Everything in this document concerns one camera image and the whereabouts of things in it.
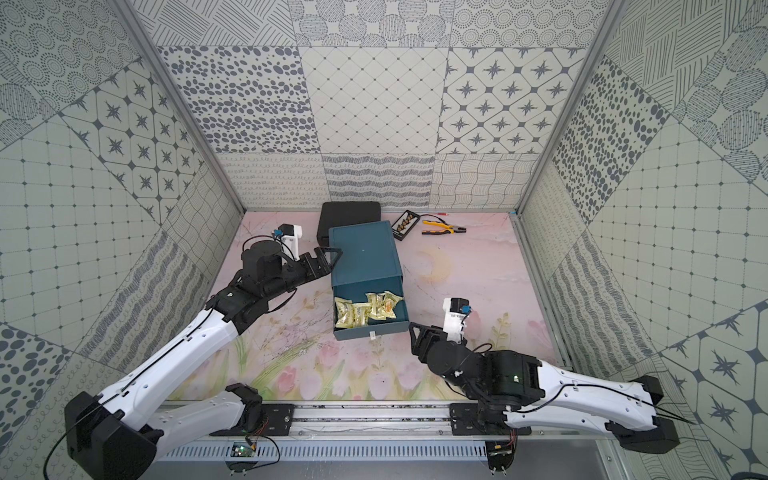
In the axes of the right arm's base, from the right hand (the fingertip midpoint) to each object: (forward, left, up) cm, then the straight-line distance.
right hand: (419, 330), depth 69 cm
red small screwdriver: (+59, -12, -20) cm, 64 cm away
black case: (+54, +27, -15) cm, 63 cm away
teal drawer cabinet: (+25, +15, +3) cm, 29 cm away
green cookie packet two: (+6, +15, -3) cm, 16 cm away
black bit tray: (+50, +3, -18) cm, 54 cm away
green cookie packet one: (+5, +17, -3) cm, 18 cm away
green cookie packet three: (+8, +9, -3) cm, 13 cm away
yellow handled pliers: (+49, -15, -19) cm, 55 cm away
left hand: (+17, +22, +9) cm, 29 cm away
